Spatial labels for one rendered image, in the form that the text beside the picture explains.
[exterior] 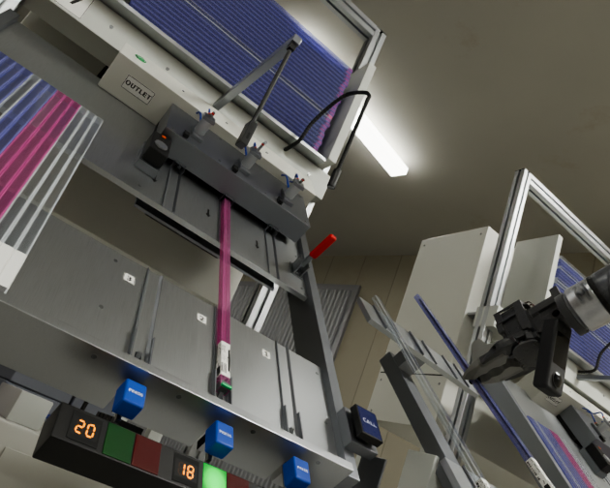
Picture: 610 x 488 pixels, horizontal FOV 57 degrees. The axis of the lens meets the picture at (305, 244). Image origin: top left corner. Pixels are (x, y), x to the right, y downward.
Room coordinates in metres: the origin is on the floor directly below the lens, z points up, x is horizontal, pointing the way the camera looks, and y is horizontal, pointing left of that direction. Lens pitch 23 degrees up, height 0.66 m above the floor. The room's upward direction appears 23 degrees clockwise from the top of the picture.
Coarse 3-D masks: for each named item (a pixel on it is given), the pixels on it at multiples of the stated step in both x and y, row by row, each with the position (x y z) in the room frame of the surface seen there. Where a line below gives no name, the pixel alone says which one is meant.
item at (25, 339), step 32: (0, 320) 0.56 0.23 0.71; (32, 320) 0.56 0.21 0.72; (0, 352) 0.59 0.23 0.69; (32, 352) 0.59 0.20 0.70; (64, 352) 0.59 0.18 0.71; (96, 352) 0.59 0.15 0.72; (64, 384) 0.62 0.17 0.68; (96, 384) 0.62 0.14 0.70; (160, 384) 0.62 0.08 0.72; (160, 416) 0.66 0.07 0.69; (192, 416) 0.66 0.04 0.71; (224, 416) 0.66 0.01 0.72; (256, 416) 0.68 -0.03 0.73; (256, 448) 0.70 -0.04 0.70; (288, 448) 0.70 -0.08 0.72; (320, 448) 0.72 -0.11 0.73; (320, 480) 0.75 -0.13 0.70
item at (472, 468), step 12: (384, 312) 0.99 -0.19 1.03; (396, 336) 0.95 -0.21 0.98; (408, 348) 0.93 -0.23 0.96; (408, 360) 0.91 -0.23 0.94; (420, 372) 0.89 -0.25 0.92; (420, 384) 0.88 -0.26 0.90; (432, 396) 0.85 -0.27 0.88; (444, 420) 0.83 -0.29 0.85; (456, 432) 0.81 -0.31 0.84; (456, 444) 0.80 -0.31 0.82; (468, 456) 0.78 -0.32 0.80; (468, 468) 0.78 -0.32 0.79
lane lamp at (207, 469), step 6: (204, 468) 0.64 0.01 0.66; (210, 468) 0.64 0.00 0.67; (216, 468) 0.65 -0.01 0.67; (204, 474) 0.63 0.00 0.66; (210, 474) 0.64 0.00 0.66; (216, 474) 0.64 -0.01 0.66; (222, 474) 0.65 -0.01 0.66; (204, 480) 0.63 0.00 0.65; (210, 480) 0.63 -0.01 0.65; (216, 480) 0.64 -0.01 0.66; (222, 480) 0.64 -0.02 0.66; (204, 486) 0.62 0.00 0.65; (210, 486) 0.63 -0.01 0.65; (216, 486) 0.63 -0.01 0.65; (222, 486) 0.64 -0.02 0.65
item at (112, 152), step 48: (0, 48) 0.80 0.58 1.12; (48, 48) 0.90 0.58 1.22; (96, 96) 0.91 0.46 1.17; (96, 144) 0.82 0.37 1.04; (144, 192) 0.84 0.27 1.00; (192, 192) 0.94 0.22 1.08; (192, 240) 0.94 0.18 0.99; (240, 240) 0.95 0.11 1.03; (288, 240) 1.08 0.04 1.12; (288, 288) 0.97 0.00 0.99
